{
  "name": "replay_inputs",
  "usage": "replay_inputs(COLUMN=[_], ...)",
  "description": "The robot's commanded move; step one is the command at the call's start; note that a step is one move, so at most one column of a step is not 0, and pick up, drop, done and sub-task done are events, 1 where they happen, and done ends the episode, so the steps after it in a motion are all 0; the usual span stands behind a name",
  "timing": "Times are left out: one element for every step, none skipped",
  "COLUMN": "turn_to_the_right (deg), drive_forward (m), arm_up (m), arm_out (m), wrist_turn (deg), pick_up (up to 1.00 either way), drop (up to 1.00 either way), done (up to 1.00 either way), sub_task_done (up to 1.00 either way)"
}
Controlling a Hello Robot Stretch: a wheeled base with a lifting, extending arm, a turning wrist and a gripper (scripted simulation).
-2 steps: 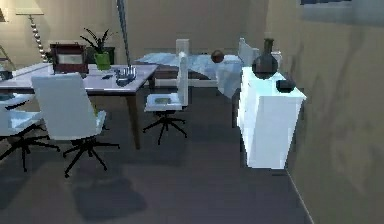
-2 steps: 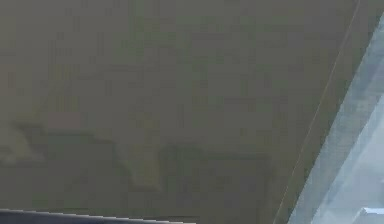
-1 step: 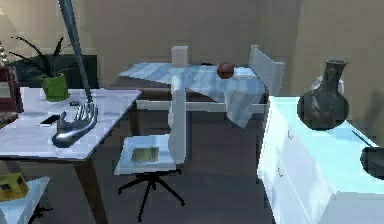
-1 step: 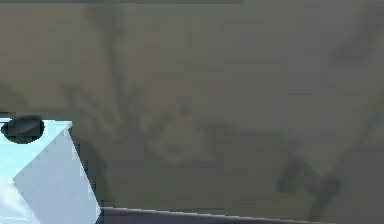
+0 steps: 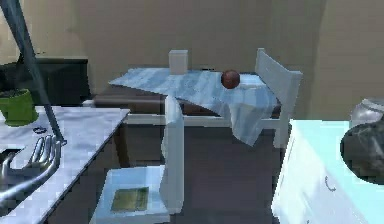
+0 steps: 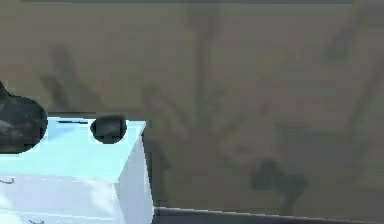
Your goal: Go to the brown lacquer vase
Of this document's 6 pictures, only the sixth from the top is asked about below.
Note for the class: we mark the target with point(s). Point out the large dark round vase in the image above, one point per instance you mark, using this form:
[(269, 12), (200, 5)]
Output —
[(18, 123)]

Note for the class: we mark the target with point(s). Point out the small dark round bowl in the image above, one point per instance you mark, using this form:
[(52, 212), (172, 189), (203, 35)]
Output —
[(108, 129)]

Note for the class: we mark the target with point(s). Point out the thin black flat object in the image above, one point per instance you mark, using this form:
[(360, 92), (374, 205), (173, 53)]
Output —
[(72, 122)]

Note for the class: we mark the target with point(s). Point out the pale blue chest of drawers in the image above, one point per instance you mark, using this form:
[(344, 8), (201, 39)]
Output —
[(83, 160)]

